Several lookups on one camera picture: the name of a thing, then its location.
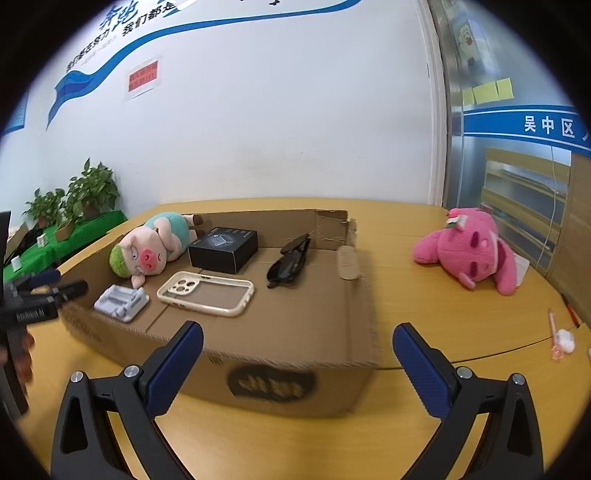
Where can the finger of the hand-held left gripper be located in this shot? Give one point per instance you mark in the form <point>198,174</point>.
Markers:
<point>67,291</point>
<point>44,278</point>

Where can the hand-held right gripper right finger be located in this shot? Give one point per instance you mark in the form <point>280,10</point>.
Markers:
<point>420,369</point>

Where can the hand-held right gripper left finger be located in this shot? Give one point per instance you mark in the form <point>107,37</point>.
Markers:
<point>178,364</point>

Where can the white plastic phone stand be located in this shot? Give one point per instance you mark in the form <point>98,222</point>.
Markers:
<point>121,302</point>

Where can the brown cardboard box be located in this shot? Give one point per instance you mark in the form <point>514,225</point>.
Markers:
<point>277,323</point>

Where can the black product box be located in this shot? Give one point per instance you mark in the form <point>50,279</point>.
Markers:
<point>221,251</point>

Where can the wooden desktop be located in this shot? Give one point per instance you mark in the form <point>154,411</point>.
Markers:
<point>415,300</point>

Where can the person's left hand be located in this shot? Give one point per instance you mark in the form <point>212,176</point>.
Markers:
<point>26,364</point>

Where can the green table cloth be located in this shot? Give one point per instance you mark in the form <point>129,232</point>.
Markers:
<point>92,226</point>

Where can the small potted plant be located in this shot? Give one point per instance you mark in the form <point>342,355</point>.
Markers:
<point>44,205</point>

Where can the beige clear phone case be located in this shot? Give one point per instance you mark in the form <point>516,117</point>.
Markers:
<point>207,295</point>

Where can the green-haired pig plush toy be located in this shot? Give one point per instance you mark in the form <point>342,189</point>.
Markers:
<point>152,244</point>

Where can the large potted plant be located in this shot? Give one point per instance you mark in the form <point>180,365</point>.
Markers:
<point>92,187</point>

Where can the pink plush toy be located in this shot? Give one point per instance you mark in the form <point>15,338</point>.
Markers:
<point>466,251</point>

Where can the pink pen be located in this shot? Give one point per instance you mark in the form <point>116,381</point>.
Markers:
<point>553,332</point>

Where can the white paper sheet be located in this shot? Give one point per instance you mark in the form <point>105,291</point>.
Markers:
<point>521,267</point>

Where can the white earbuds case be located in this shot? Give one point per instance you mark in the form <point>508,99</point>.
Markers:
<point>565,340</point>

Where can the black sunglasses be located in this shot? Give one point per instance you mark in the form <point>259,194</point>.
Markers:
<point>288,265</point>

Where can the red pen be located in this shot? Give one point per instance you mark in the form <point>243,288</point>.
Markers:
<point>571,313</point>

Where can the brown cardboard panel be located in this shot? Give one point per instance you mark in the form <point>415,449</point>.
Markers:
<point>577,230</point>

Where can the blue window banner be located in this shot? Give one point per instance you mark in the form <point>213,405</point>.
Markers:
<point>517,124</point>

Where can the yellow sticky note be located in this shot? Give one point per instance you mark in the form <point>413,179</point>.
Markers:
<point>505,87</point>
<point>479,93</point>
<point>491,91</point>
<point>468,96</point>

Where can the cartoon window poster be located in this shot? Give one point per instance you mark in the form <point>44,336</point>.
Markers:
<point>468,44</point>

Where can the blue framed wall poster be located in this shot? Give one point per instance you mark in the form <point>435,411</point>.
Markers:
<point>17,113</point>

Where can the red wall sign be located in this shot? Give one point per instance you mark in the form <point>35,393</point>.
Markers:
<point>143,78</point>

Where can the blue wave wall decal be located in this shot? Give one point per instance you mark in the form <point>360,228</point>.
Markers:
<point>138,41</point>

